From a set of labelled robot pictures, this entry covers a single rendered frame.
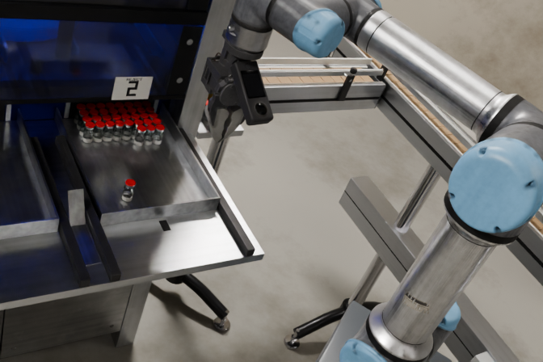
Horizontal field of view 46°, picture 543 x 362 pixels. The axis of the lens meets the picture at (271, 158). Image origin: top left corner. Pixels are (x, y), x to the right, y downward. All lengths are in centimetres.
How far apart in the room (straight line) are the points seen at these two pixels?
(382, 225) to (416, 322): 111
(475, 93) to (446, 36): 314
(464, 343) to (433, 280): 102
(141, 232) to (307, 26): 55
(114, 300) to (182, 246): 71
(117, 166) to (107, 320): 74
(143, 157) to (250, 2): 54
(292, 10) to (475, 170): 38
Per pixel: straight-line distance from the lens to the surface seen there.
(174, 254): 129
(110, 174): 142
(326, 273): 268
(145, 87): 146
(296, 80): 187
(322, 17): 102
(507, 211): 89
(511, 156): 88
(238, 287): 248
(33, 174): 140
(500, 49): 414
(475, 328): 200
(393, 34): 109
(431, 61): 107
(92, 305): 198
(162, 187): 142
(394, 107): 204
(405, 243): 211
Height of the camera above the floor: 181
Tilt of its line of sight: 35 degrees down
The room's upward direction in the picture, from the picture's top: 22 degrees clockwise
